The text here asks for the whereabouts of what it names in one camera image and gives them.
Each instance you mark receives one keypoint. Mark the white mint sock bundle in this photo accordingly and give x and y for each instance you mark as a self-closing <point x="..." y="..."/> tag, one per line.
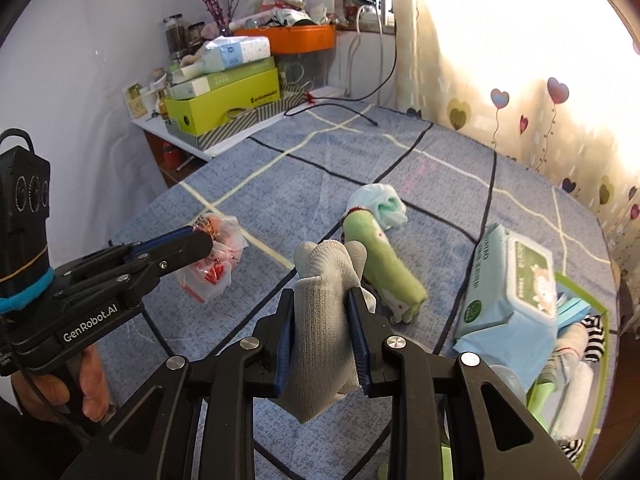
<point x="380" y="205"/>

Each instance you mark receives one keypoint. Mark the clear round plastic container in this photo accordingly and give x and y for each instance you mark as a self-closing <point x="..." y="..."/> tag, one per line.
<point x="510" y="382"/>

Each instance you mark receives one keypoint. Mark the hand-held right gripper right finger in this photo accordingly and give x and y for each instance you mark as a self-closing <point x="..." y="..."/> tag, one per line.
<point x="361" y="347"/>

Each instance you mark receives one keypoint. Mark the rolled green towel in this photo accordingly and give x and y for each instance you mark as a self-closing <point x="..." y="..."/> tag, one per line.
<point x="385" y="260"/>

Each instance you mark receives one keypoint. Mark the small cream box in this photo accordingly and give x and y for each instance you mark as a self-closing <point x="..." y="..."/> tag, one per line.
<point x="136" y="102"/>

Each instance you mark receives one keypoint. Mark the blue white tissue pack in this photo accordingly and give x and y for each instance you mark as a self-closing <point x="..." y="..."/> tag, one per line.
<point x="235" y="55"/>

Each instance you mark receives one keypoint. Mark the blue face mask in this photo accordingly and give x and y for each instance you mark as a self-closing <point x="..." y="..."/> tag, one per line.
<point x="575" y="310"/>

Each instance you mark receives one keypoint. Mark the small black white striped cloth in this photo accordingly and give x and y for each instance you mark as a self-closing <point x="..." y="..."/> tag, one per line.
<point x="572" y="447"/>

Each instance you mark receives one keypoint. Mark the red bottle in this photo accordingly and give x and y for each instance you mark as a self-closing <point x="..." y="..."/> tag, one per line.
<point x="172" y="155"/>

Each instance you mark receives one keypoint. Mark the grey sock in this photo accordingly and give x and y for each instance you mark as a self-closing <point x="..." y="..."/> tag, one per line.
<point x="320" y="320"/>

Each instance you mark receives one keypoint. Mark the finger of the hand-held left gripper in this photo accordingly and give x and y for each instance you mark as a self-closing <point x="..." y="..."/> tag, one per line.
<point x="190" y="252"/>
<point x="165" y="240"/>

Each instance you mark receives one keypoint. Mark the rolled white sock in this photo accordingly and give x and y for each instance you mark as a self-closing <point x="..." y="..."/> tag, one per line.
<point x="570" y="342"/>

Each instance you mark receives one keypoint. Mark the green-edged white tray box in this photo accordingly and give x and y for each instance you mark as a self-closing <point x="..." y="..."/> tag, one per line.
<point x="602" y="385"/>

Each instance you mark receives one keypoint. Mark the pale green box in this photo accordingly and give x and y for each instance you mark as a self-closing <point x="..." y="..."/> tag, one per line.
<point x="220" y="82"/>

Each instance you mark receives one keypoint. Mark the clear packet red contents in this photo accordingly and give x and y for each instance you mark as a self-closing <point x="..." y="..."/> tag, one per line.
<point x="220" y="270"/>

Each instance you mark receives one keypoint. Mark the black white striped sock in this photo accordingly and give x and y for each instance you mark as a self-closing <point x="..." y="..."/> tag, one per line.
<point x="595" y="337"/>

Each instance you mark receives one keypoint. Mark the person's left hand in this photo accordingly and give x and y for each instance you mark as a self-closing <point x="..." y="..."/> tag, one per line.
<point x="92" y="380"/>

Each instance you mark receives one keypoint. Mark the orange basket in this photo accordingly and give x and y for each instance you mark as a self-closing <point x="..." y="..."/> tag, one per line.
<point x="290" y="40"/>

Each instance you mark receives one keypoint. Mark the green plastic container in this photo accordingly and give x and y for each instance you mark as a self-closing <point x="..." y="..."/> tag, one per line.
<point x="445" y="465"/>

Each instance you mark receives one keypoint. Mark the blue wet wipes pack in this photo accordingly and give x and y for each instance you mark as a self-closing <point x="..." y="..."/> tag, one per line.
<point x="500" y="320"/>

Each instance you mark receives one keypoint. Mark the person's left forearm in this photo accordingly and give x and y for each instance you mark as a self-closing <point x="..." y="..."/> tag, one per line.
<point x="30" y="450"/>

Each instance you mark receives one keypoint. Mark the small amber bottle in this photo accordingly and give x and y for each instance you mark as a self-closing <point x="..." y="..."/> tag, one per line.
<point x="161" y="102"/>

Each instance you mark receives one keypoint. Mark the bright green box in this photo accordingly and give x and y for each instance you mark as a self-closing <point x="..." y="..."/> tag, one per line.
<point x="225" y="107"/>

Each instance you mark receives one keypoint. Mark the heart print curtain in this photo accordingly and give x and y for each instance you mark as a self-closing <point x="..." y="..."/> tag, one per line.
<point x="500" y="60"/>

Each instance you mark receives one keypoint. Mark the blue plaid bedsheet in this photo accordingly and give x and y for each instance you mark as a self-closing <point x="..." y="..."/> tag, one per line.
<point x="300" y="175"/>

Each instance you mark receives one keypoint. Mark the glass jar dark contents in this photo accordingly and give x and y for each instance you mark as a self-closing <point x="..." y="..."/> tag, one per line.
<point x="175" y="37"/>
<point x="196" y="37"/>

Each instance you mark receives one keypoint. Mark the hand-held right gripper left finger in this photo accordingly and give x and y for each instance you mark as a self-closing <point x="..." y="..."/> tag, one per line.
<point x="285" y="342"/>

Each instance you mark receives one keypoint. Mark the white sock red stripe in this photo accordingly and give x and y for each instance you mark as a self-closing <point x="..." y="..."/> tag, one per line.
<point x="575" y="395"/>

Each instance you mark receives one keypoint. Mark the striped box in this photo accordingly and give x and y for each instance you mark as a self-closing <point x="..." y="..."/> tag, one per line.
<point x="235" y="127"/>

